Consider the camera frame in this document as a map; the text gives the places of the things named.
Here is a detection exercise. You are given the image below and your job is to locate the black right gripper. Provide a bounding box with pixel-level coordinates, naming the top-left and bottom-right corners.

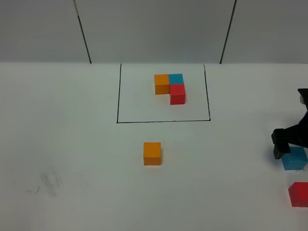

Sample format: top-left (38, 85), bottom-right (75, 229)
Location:
top-left (271, 112), bottom-right (308, 159)

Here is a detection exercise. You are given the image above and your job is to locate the red template block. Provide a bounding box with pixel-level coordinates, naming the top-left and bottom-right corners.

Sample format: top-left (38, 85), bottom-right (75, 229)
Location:
top-left (169, 84), bottom-right (186, 105)

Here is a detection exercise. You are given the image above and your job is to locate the blue template block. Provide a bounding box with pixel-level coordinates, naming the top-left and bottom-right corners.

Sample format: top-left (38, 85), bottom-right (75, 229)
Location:
top-left (168, 74), bottom-right (184, 85)

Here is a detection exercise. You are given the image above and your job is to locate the orange template block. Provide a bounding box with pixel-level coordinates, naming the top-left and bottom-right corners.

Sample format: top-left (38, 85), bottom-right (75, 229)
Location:
top-left (154, 74), bottom-right (169, 95)

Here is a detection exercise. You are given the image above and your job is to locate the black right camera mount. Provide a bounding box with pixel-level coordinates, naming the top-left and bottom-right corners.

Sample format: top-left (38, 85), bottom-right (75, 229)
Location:
top-left (298, 89), bottom-right (308, 106)

